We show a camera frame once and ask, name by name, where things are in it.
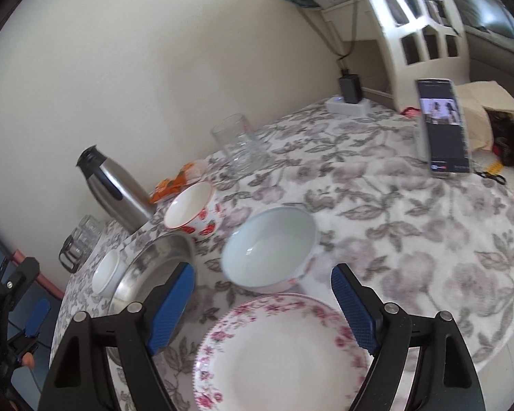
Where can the large white printed bowl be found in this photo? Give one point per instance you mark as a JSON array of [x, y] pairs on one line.
[[265, 252]]

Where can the white phone stand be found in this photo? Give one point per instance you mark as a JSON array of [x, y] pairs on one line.
[[420, 145]]

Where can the grey sofa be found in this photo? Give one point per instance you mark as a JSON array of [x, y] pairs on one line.
[[492, 17]]

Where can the stainless steel plate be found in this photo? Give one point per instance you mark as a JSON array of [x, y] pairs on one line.
[[150, 265]]

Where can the blue board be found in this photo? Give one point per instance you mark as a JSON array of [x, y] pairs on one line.
[[47, 325]]

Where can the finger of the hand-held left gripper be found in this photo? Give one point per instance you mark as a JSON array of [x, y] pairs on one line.
[[23, 276], [37, 317]]

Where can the orange snack packet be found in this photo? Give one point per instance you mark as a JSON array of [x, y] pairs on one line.
[[169, 188]]

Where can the small plain white bowl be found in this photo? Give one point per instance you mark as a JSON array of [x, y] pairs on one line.
[[106, 272]]

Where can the clear glass mug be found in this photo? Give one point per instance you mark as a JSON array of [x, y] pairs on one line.
[[240, 145]]

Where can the stainless steel thermos jug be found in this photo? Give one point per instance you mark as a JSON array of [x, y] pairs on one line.
[[120, 192]]

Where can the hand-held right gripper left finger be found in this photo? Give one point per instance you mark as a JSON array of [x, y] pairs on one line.
[[173, 304]]

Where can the smartphone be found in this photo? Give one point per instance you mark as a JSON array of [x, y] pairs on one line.
[[447, 137]]

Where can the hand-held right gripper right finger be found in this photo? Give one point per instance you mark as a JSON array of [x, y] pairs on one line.
[[353, 308]]

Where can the dark furry item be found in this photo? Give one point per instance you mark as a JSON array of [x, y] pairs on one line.
[[512, 141]]

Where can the black charger adapter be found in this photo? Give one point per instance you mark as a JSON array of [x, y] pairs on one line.
[[350, 89]]

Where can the pink floral plate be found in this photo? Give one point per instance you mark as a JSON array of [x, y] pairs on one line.
[[278, 359]]

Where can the beige cloth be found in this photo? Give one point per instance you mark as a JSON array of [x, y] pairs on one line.
[[484, 107]]

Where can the small clear drinking glass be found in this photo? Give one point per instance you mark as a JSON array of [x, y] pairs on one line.
[[78, 236], [92, 227]]

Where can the salmon pink strip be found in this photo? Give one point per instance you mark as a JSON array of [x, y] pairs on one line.
[[38, 274]]

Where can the white plastic chair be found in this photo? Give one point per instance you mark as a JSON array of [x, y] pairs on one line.
[[394, 51]]

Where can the white power strip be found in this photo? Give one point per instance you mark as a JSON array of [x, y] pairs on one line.
[[342, 108]]

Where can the strawberry print bowl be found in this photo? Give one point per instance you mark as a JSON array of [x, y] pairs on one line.
[[188, 207]]

